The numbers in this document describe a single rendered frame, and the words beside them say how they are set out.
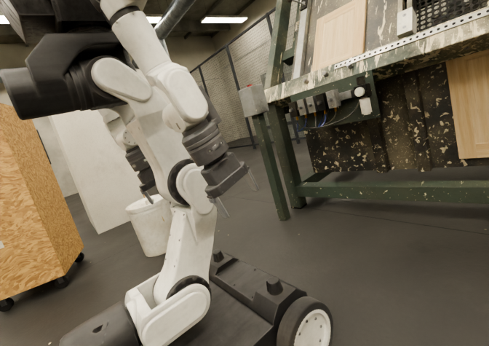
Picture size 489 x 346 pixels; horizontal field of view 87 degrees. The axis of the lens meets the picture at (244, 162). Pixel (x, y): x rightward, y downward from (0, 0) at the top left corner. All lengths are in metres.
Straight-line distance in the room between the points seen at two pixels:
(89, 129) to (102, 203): 0.80
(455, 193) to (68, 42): 1.58
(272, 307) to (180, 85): 0.66
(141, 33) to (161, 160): 0.34
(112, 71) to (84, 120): 2.46
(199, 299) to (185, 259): 0.11
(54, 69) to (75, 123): 2.43
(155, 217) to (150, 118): 1.23
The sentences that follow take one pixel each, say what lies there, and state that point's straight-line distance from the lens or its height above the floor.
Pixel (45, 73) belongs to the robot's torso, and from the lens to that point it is 0.75.
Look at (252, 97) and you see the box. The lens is 1.65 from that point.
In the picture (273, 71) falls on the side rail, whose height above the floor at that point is 1.01.
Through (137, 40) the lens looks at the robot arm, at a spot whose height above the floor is 0.95.
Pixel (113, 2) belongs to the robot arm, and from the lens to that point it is 0.61.
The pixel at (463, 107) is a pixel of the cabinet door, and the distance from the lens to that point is 1.67.
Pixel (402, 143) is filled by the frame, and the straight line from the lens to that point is 1.78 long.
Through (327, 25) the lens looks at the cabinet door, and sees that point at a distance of 1.88.
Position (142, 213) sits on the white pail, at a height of 0.32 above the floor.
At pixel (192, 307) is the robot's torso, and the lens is 0.84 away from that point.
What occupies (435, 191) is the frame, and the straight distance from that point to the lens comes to 1.57.
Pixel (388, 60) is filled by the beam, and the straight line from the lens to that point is 1.47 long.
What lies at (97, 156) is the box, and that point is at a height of 0.79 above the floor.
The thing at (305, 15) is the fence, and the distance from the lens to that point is 2.04.
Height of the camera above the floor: 0.75
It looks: 9 degrees down
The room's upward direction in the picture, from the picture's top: 16 degrees counter-clockwise
